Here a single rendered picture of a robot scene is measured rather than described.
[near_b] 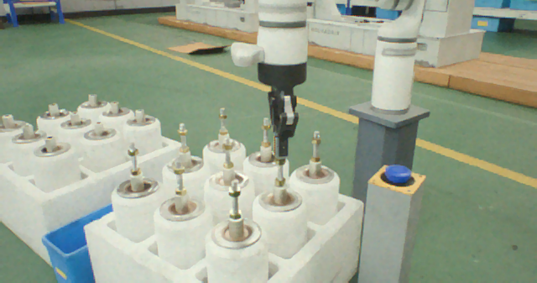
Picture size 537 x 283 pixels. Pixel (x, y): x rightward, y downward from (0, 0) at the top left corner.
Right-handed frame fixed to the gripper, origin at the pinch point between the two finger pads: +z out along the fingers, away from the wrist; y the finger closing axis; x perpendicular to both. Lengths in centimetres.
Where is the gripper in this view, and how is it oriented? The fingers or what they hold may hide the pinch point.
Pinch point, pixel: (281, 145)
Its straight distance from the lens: 66.1
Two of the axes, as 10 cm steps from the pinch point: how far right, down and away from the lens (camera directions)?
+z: 0.0, 9.3, 3.7
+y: -1.8, -3.7, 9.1
